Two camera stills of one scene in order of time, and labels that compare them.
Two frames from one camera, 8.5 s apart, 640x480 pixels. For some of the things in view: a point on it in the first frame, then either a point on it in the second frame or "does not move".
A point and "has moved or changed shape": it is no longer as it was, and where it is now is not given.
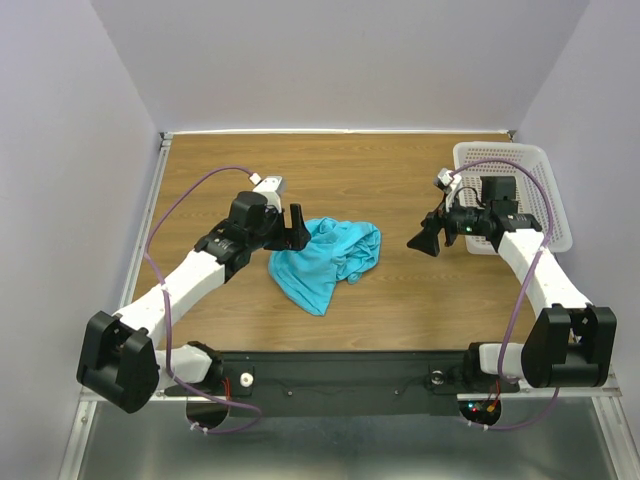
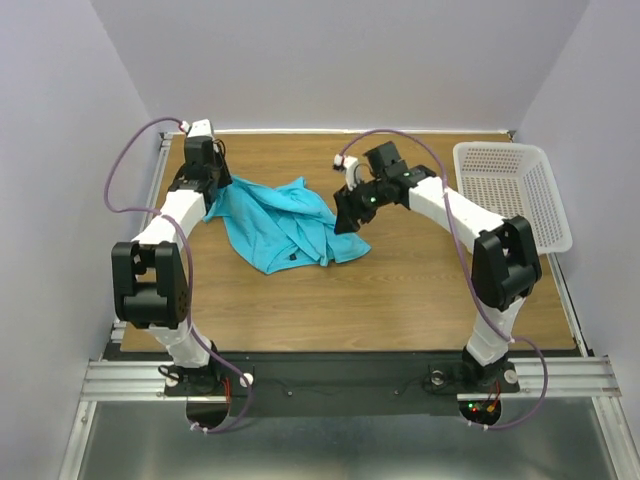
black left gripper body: (273, 226) to (220, 172)
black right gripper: (426, 240) to (348, 210)
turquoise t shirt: (337, 250) has moved or changed shape
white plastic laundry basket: (536, 188) does not move
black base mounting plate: (342, 383) does not move
